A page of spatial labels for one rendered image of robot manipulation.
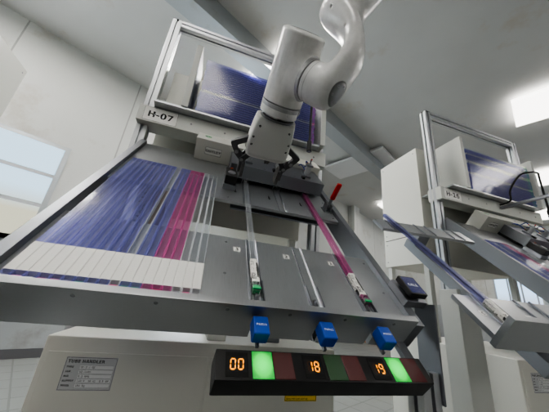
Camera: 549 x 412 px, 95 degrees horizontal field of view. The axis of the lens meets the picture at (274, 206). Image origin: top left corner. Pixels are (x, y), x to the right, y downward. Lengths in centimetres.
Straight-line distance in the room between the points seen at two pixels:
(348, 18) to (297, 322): 53
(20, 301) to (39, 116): 349
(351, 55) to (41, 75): 384
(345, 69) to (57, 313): 57
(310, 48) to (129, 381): 78
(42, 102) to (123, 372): 350
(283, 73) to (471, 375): 81
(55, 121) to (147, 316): 355
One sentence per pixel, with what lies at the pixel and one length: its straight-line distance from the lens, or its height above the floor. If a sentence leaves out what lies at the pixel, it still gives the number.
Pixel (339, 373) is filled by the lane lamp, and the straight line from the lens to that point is 44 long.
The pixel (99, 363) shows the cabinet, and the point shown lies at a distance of 76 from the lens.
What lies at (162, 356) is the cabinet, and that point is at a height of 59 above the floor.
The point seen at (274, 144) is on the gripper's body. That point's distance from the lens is 58.
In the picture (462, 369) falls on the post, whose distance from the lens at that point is 87.
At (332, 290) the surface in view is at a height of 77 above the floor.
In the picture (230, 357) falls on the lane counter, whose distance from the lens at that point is 39.
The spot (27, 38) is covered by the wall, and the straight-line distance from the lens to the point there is 435.
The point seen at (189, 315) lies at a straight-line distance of 42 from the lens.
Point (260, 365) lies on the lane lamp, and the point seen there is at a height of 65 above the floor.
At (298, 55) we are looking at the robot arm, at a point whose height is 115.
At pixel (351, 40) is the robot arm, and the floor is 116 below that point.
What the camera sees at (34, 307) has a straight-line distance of 47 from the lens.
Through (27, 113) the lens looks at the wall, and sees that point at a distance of 389.
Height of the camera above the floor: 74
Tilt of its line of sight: 20 degrees up
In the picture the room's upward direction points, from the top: 6 degrees clockwise
